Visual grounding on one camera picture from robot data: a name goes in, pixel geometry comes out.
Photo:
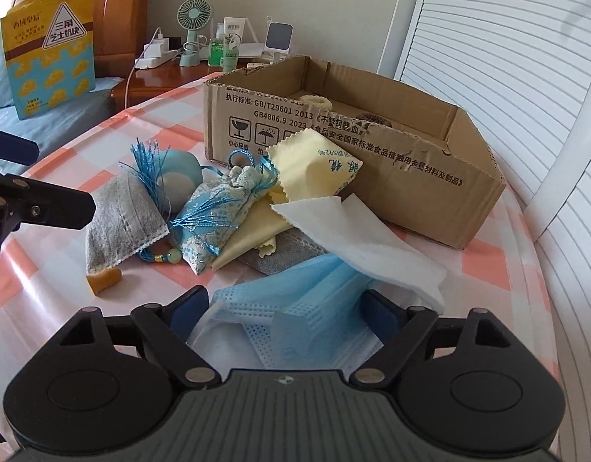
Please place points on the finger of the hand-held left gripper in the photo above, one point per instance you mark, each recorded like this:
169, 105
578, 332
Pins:
45, 199
11, 147

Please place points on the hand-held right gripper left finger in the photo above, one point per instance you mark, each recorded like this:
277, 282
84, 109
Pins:
189, 309

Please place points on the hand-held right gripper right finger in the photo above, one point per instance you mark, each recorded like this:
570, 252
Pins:
380, 310

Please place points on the blue face mask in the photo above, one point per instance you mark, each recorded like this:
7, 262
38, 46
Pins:
257, 293
319, 327

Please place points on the white non-woven cloth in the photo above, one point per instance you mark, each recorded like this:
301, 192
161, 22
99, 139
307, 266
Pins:
363, 245

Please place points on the grey cloth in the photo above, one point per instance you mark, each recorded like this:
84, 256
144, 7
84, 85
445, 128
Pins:
117, 221

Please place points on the blue brocade sachet pouch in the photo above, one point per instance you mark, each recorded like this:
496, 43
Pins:
213, 207

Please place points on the grey fabric piece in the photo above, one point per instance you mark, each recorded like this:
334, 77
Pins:
286, 255

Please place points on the brown cardboard box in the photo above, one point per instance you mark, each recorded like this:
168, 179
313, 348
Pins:
420, 192

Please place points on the yellow cleaning cloth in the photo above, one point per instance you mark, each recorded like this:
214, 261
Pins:
305, 163

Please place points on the small orange soft plug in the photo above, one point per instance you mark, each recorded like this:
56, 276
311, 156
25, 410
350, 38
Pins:
103, 284

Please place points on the blue bed sheet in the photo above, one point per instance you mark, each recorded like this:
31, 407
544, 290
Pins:
59, 127

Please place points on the yellow and blue snack packet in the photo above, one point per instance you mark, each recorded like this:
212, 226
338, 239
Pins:
45, 67

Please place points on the pink checkered tablecloth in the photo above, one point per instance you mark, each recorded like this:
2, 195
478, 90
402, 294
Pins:
146, 120

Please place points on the wooden nightstand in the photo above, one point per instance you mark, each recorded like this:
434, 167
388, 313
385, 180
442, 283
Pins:
151, 86

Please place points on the white power strip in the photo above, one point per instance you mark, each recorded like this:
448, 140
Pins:
151, 62

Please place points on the white charger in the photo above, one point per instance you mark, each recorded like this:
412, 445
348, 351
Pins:
153, 49

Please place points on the wooden bed headboard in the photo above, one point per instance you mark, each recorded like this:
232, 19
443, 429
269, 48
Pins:
127, 9

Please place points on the dark fuzzy item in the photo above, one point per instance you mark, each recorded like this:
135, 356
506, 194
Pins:
375, 120

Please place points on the black power adapter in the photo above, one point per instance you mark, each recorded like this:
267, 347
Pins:
174, 43

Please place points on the white curved pole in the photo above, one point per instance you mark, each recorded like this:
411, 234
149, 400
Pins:
546, 192

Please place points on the green desk fan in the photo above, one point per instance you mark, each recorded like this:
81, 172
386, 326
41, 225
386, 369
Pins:
192, 14

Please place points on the green label sanitizer bottle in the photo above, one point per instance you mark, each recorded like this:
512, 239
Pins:
216, 50

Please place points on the green cosmetic tube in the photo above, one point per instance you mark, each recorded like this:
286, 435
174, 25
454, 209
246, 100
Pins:
230, 57

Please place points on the white remote control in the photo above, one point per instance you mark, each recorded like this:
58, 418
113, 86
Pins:
256, 65

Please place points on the white cosmetic tube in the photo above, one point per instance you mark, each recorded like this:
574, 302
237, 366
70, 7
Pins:
235, 24

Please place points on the white device on stand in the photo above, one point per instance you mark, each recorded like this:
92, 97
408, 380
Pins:
279, 36

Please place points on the white louvred closet door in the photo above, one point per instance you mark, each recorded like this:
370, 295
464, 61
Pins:
493, 33

